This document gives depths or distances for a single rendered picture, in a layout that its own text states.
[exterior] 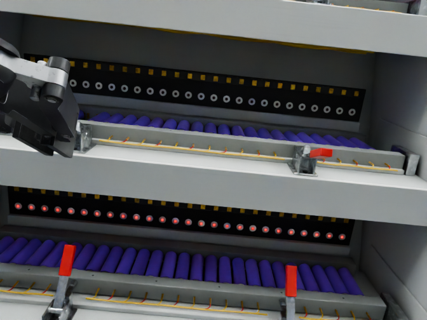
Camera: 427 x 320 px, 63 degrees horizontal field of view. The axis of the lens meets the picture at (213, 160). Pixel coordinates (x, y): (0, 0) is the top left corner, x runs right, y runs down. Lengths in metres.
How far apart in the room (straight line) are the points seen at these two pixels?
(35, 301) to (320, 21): 0.48
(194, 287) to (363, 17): 0.39
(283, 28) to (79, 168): 0.29
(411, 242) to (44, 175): 0.46
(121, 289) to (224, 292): 0.13
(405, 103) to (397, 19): 0.14
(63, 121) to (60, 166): 0.17
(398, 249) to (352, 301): 0.10
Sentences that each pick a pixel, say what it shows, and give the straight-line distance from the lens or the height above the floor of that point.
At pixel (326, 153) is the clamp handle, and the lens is 0.36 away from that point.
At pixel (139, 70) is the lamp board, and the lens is 0.58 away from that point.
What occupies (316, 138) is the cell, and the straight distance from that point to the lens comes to 0.55.
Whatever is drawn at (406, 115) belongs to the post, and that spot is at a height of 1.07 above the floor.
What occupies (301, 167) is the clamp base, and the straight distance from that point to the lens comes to 0.44.
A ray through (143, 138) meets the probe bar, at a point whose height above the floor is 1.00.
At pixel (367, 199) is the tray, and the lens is 0.44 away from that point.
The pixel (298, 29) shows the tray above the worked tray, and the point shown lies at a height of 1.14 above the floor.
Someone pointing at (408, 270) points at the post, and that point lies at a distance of 0.54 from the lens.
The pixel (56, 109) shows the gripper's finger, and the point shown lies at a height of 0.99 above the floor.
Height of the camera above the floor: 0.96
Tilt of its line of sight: 3 degrees up
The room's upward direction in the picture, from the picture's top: 6 degrees clockwise
